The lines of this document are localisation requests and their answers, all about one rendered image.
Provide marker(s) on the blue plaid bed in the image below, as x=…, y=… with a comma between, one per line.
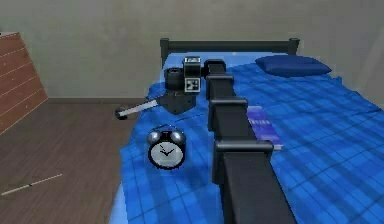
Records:
x=266, y=150

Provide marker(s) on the brown wooden chest of drawers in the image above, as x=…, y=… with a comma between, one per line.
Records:
x=16, y=80

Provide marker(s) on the dark blue pillow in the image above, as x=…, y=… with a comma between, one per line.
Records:
x=292, y=65

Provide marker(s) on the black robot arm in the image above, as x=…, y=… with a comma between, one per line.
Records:
x=240, y=133

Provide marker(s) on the purple book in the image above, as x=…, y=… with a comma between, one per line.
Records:
x=263, y=128

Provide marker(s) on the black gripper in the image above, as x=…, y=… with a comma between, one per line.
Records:
x=176, y=96

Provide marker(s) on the black alarm clock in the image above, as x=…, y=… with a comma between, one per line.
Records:
x=166, y=149

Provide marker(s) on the thin pale stick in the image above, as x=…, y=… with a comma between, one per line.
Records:
x=30, y=184

